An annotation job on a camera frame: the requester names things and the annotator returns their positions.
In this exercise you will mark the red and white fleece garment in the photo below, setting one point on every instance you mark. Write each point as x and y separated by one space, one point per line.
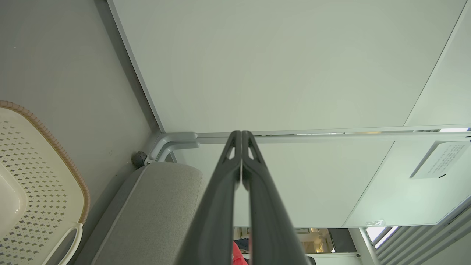
238 255

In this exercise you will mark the grey partition stand frame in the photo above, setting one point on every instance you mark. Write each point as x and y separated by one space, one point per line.
176 141

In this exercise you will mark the white paper notice sheet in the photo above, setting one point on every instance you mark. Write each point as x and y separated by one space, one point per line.
439 160

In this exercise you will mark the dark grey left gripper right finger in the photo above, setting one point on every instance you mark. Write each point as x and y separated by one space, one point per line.
270 221

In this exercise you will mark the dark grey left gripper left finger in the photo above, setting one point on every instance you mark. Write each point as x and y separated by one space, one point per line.
215 213

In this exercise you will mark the grey window blinds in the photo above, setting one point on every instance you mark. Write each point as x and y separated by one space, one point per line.
423 239

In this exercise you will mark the cream plastic laundry basket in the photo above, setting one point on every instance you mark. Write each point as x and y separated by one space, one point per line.
40 176

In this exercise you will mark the white partition board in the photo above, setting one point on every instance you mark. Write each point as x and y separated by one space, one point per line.
316 184
276 62

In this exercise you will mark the grey fabric sofa seat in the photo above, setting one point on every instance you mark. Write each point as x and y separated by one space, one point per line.
147 221

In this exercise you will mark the black caster wheel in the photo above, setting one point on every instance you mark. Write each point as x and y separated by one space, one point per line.
139 159

